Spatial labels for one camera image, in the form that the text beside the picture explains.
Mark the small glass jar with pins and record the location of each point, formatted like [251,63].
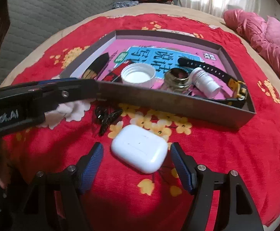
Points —
[176,79]

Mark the black and yellow wristwatch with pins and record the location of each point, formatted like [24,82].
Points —
[236,86]

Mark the red lighter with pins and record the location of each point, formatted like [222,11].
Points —
[115,73]

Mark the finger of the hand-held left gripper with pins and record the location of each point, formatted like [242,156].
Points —
[77,91]
[58,81]

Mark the blue patterned cloth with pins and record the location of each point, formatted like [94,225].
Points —
[125,4]

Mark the pink and blue book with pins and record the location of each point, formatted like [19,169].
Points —
[154,53]

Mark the pink quilted duvet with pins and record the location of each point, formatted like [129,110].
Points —
[270,41]

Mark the person's left hand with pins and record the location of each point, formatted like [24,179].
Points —
[2,170]

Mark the beige bed sheet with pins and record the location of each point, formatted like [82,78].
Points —
[178,10]

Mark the white ribbed bottle cap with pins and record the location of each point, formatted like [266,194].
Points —
[137,77]

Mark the grey cardboard box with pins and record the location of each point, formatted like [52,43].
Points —
[178,108]

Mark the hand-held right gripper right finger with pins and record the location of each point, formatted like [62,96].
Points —
[180,166]

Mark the red floral blanket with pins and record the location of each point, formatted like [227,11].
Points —
[226,149]

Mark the white earbuds case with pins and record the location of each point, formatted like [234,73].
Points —
[140,149]

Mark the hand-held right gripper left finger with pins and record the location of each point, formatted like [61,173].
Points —
[91,166]

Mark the black hair claw clip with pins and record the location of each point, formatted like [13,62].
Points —
[106,119]

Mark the white pill bottle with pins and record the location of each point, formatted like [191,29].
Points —
[205,81]

